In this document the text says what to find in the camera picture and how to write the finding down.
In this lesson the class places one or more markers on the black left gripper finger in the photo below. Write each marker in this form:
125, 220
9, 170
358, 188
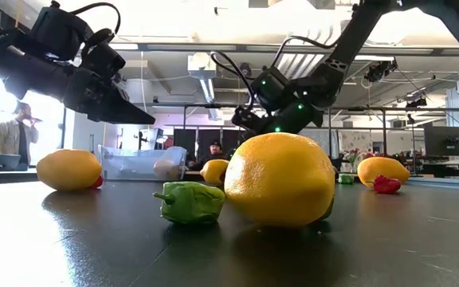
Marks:
130, 113

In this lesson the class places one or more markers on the yellow lemon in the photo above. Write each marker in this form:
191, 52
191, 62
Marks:
213, 171
279, 179
68, 170
381, 167

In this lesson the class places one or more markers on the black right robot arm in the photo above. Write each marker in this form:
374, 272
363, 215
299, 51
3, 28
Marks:
353, 36

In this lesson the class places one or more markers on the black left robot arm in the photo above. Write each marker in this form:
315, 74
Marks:
54, 32

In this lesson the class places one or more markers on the clear plastic bin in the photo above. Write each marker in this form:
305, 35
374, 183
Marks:
134, 163

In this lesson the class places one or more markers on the black round hanging fixture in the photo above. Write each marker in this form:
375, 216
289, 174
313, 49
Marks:
246, 71

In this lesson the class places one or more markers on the black divider panels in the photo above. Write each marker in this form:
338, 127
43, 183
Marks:
189, 141

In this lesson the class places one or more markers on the black pipe rack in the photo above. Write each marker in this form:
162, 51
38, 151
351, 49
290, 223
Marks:
197, 106

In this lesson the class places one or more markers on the standing person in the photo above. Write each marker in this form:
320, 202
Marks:
14, 135

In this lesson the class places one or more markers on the flower bouquet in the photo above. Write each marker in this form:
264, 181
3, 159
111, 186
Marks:
352, 156

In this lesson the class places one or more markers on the red bell pepper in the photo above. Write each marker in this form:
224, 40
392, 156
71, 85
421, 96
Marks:
98, 182
387, 185

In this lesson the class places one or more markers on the seated person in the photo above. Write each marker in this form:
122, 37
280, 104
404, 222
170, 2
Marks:
214, 149

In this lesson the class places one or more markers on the grey laptop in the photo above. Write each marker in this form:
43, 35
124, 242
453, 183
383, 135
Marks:
6, 161

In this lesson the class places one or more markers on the black ceiling spotlight cluster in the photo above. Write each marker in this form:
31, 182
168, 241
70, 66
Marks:
379, 71

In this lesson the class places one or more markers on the black computer monitor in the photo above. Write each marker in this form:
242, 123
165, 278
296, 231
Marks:
447, 141

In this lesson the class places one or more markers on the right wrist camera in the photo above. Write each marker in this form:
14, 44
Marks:
245, 119

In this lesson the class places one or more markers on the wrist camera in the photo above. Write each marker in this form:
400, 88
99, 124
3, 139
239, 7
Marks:
102, 56
245, 119

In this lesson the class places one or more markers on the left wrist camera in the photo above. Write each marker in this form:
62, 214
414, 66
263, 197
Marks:
102, 56

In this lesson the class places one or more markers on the silver overhead frame bar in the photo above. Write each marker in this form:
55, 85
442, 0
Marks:
197, 48

